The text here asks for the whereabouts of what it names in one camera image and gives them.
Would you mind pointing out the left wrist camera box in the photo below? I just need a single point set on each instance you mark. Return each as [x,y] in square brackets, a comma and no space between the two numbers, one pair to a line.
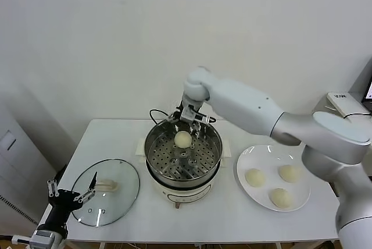
[43,237]

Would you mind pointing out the white side desk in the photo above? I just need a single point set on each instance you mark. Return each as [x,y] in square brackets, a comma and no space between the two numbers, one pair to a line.
[346,105]

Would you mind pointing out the stainless steel steamer basket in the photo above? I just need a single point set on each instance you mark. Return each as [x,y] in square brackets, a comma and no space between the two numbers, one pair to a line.
[203,156]

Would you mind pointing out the white steamed baozi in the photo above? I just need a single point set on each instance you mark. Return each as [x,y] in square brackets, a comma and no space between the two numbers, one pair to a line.
[254,177]
[289,172]
[183,140]
[281,198]

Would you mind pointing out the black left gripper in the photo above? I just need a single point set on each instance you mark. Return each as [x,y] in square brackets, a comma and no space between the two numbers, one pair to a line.
[62,202]

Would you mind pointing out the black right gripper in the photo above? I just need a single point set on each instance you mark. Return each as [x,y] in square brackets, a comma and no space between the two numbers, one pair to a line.
[181,110]

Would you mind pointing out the round glass pot lid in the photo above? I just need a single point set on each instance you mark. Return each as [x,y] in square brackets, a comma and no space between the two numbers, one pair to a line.
[109,186]

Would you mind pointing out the large white plate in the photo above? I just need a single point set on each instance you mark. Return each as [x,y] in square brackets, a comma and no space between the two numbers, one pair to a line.
[261,199]

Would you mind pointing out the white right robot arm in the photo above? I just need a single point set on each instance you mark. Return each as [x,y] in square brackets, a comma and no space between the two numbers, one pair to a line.
[247,100]

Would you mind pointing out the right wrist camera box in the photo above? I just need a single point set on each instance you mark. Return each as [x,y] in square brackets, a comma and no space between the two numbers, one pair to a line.
[190,113]

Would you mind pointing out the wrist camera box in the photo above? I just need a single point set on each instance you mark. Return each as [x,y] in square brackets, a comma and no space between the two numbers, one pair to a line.
[43,237]
[190,113]

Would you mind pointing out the black laptop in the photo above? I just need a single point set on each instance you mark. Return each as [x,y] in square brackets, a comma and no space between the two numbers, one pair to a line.
[368,92]

